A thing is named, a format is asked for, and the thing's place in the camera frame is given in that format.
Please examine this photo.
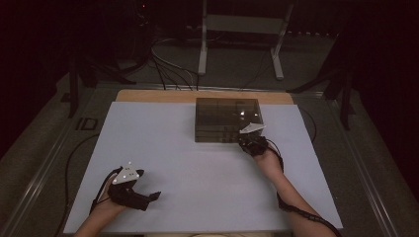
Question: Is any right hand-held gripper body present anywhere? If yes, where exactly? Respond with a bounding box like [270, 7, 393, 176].
[238, 121, 270, 157]

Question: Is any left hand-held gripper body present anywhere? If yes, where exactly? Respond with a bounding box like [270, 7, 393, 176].
[107, 161, 151, 212]

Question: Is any smoked plastic drawer cabinet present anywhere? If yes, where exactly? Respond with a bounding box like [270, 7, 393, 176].
[194, 97, 265, 144]

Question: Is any person's left hand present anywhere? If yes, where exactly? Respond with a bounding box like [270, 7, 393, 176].
[95, 178, 126, 215]

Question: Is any person's right hand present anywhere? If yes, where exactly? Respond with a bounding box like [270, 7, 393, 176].
[252, 152, 286, 183]

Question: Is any white table board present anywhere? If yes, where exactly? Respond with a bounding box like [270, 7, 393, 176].
[62, 101, 344, 235]

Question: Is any wooden table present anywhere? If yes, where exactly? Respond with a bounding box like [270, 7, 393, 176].
[115, 89, 294, 106]

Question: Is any black tripod stand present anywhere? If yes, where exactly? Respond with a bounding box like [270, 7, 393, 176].
[67, 53, 137, 119]
[286, 33, 358, 131]

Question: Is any grey metal stand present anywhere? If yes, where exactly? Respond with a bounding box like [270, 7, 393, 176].
[197, 0, 294, 81]

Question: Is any left hand-held gripper cable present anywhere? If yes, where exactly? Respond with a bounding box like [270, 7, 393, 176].
[89, 167, 123, 215]

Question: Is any hand-held gripper cable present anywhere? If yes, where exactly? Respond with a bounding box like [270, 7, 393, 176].
[263, 141, 344, 237]
[89, 167, 123, 215]

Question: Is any black floor cable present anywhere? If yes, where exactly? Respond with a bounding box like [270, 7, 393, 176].
[53, 132, 101, 237]
[297, 107, 318, 145]

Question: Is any right hand-held gripper cable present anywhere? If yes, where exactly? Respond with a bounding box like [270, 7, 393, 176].
[263, 141, 344, 237]

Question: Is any aluminium floor rail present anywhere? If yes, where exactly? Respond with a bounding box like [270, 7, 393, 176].
[0, 85, 100, 237]
[324, 95, 401, 237]

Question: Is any bundle of floor cables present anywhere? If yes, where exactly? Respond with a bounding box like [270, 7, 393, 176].
[150, 38, 201, 92]

